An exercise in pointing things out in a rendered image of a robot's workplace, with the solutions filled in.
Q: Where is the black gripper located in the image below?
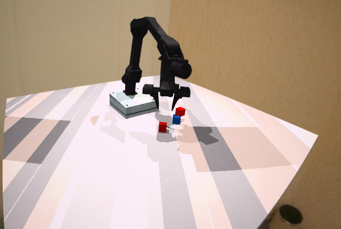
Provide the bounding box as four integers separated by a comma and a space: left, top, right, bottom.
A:
142, 73, 191, 111

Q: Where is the red cube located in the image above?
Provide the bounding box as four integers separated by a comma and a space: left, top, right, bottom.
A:
158, 122, 167, 133
175, 107, 185, 117

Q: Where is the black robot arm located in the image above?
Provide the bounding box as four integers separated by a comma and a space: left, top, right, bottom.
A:
121, 17, 192, 97

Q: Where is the blue cube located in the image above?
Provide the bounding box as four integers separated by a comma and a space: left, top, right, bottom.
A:
173, 114, 181, 125

